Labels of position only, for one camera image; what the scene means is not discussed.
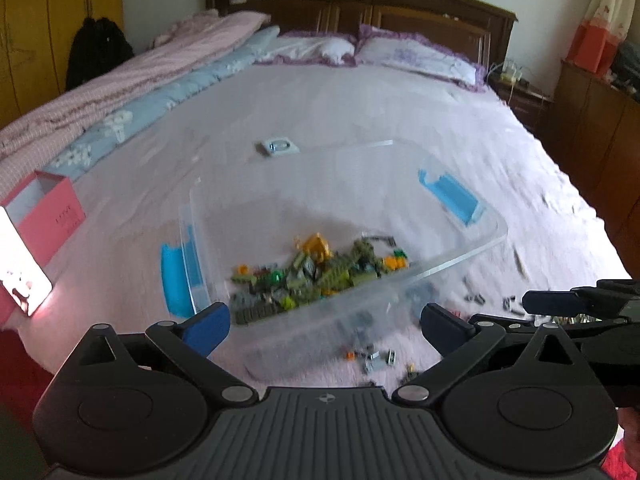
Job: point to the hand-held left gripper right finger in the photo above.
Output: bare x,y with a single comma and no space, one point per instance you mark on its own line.
445,327

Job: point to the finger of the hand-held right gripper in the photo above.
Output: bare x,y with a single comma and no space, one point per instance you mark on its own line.
600,332
550,301

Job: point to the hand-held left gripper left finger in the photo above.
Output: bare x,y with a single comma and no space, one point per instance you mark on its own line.
207,327

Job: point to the toy brick pile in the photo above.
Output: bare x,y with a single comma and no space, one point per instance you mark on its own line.
375,357

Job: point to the heap of binned toy bricks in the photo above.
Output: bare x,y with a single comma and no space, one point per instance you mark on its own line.
310,275

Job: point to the clear plastic storage bin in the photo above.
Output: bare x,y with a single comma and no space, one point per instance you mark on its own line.
325,185

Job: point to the brown wooden cabinet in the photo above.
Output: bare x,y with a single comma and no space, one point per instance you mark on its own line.
595,135

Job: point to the pink cardboard box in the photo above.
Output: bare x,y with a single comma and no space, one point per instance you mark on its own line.
55,225

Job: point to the small white square packet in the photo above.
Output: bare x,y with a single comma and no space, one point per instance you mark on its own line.
277,146

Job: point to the wooden nightstand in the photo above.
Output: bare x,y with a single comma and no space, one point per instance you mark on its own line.
525,105

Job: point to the white glossy card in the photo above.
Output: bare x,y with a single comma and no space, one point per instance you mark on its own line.
20,260

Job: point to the blue floral bedsheet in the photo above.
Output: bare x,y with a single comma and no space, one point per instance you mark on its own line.
150,95

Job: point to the dark bag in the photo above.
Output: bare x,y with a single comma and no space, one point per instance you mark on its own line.
629,62

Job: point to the red paper bag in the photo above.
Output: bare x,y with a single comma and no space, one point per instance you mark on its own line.
592,50

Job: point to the pink quilt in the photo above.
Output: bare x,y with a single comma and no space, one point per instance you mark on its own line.
100,90

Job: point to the white pillow purple frill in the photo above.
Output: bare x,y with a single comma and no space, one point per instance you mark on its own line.
420,57

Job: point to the plain white pillow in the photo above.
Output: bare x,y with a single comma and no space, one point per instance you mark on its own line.
310,50

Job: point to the black bag on wardrobe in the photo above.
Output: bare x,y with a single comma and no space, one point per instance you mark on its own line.
97,52

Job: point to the yellow wooden wardrobe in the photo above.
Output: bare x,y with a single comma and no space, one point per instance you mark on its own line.
35,25

